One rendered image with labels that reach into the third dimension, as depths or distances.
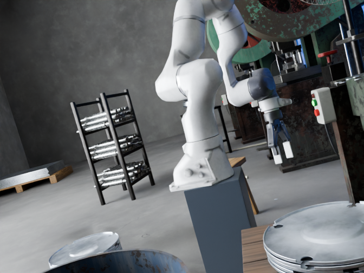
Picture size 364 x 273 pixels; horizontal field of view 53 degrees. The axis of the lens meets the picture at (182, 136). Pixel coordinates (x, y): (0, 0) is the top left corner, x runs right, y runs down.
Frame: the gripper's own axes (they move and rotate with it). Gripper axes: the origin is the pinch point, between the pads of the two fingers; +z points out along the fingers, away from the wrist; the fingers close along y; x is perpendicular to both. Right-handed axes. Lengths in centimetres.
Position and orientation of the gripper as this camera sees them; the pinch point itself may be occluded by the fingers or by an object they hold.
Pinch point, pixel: (284, 157)
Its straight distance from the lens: 160.3
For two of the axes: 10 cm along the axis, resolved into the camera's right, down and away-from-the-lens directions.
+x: 7.8, -2.2, -5.8
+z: 2.5, 9.7, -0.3
